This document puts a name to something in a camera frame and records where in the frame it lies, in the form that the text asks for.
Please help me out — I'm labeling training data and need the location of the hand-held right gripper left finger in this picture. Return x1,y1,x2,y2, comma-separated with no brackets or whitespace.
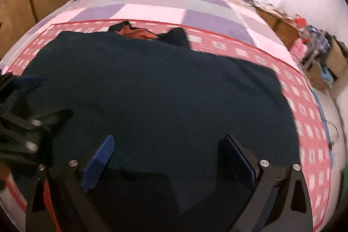
25,135,115,232

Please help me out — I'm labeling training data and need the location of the dark green large garment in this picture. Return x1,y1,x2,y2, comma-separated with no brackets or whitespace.
12,20,301,232

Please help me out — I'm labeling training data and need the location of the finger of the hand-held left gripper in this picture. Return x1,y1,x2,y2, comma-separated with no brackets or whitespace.
0,108,73,164
0,73,48,98

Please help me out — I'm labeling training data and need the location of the blue sheet edge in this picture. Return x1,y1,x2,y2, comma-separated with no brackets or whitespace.
313,91,333,151

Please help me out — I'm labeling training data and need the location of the red patterned mat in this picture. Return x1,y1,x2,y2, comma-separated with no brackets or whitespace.
0,18,335,232

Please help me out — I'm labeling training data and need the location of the cluttered wooden nightstand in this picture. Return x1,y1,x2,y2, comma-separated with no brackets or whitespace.
242,0,335,64

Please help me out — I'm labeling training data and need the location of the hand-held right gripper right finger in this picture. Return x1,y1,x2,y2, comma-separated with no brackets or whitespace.
219,135,314,232

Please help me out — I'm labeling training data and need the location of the cardboard box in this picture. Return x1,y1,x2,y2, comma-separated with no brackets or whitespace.
307,36,348,91

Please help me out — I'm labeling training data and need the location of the purple pink checkered bed blanket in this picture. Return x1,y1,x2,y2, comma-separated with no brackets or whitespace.
0,0,302,75

